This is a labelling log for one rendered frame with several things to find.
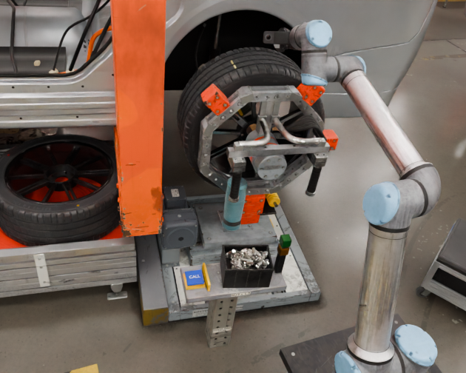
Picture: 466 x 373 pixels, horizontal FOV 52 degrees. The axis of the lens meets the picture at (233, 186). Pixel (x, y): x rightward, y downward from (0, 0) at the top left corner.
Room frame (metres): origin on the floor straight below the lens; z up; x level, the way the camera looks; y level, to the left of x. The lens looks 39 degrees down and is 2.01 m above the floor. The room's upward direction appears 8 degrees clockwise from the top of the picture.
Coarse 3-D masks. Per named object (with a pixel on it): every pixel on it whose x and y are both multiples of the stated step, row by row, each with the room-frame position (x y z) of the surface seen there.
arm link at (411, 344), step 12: (408, 324) 1.04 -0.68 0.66; (396, 336) 0.98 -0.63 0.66; (408, 336) 0.99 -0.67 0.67; (420, 336) 1.00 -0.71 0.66; (396, 348) 0.94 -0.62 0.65; (408, 348) 0.94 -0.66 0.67; (420, 348) 0.95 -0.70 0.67; (432, 348) 0.96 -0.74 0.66; (408, 360) 0.91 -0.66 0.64; (420, 360) 0.90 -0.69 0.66; (432, 360) 0.92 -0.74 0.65; (408, 372) 0.89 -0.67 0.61; (420, 372) 0.90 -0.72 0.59
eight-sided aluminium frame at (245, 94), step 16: (240, 96) 1.68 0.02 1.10; (256, 96) 1.71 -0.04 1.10; (272, 96) 1.72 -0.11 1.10; (288, 96) 1.74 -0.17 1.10; (224, 112) 1.66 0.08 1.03; (304, 112) 1.77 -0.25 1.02; (208, 128) 1.63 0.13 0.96; (208, 144) 1.64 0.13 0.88; (208, 160) 1.64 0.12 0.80; (304, 160) 1.82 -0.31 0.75; (208, 176) 1.64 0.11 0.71; (224, 176) 1.72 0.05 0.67; (288, 176) 1.77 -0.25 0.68; (256, 192) 1.72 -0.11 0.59; (272, 192) 1.75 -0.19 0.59
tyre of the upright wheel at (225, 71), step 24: (240, 48) 1.98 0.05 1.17; (264, 48) 2.01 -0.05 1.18; (216, 72) 1.84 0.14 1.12; (240, 72) 1.78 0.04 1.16; (264, 72) 1.80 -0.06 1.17; (288, 72) 1.84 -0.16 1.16; (192, 96) 1.80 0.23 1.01; (192, 120) 1.70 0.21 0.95; (192, 144) 1.70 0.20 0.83; (192, 168) 1.71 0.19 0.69
